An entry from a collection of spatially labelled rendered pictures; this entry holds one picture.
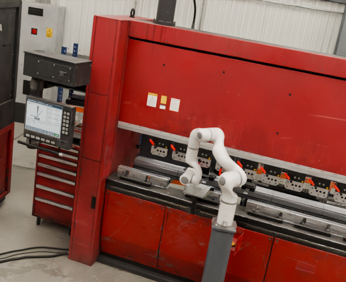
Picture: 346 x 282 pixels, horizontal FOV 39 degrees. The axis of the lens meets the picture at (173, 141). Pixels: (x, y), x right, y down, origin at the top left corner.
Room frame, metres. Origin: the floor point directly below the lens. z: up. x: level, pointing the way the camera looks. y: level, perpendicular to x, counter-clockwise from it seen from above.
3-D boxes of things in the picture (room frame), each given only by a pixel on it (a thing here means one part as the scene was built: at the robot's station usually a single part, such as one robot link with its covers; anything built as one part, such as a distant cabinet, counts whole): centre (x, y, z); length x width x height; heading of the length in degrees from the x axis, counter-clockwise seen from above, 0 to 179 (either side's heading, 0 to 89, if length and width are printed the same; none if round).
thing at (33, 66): (3.99, 1.03, 1.53); 0.51 x 0.25 x 0.85; 70
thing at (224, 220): (3.38, -0.48, 1.09); 0.19 x 0.19 x 0.18
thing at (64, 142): (3.89, 1.01, 1.42); 0.45 x 0.12 x 0.36; 70
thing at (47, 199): (4.86, 1.04, 0.50); 0.50 x 0.50 x 1.00; 74
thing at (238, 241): (3.66, -0.57, 0.75); 0.20 x 0.16 x 0.18; 66
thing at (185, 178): (3.73, -0.16, 1.19); 0.13 x 0.09 x 0.08; 164
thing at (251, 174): (4.01, -0.67, 1.26); 0.15 x 0.09 x 0.17; 74
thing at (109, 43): (4.55, 0.58, 1.15); 0.85 x 0.25 x 2.30; 164
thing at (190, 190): (3.98, -0.27, 1.00); 0.26 x 0.18 x 0.01; 164
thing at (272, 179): (3.96, -0.87, 1.26); 0.15 x 0.09 x 0.17; 74
